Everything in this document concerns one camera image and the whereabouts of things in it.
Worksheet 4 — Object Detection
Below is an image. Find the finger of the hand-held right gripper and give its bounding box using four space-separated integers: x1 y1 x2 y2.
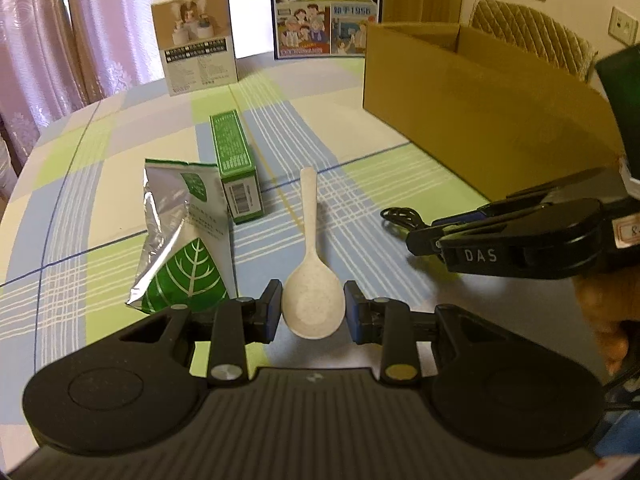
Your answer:
405 216 532 274
432 167 622 227

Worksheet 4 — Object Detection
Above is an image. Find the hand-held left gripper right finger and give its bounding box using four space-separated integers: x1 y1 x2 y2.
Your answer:
344 281 522 386

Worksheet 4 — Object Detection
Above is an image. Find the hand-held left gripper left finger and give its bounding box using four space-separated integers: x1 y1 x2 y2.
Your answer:
120 280 284 387

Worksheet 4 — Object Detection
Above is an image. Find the beige speckled spoon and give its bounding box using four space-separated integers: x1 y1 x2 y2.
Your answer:
281 167 346 340

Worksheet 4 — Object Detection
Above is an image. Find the black cable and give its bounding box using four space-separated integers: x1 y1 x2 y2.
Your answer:
380 207 432 234

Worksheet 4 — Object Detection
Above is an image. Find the brown cardboard box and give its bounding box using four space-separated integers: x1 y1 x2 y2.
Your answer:
362 21 626 202

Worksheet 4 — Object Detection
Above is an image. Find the person's right hand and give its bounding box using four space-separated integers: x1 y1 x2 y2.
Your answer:
572 271 640 377

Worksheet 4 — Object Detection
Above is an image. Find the silver green leaf pouch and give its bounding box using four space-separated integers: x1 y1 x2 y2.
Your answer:
125 157 239 316

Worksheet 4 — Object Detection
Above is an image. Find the green toothpaste box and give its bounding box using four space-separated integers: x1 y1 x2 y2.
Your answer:
209 110 265 225

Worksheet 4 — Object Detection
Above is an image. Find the person's blue striped clothing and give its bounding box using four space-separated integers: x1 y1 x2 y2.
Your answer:
592 382 640 463

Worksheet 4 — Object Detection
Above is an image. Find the quilted chair back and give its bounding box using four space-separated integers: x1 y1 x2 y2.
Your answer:
469 0 599 84

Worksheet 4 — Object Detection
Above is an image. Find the blue illustrated carton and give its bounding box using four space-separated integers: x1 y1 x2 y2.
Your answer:
270 0 387 61

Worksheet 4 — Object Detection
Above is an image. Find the beige product box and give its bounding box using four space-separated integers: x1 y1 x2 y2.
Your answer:
150 0 240 97

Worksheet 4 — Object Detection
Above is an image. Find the pink patterned curtain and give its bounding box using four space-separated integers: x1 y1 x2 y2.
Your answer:
0 0 281 171

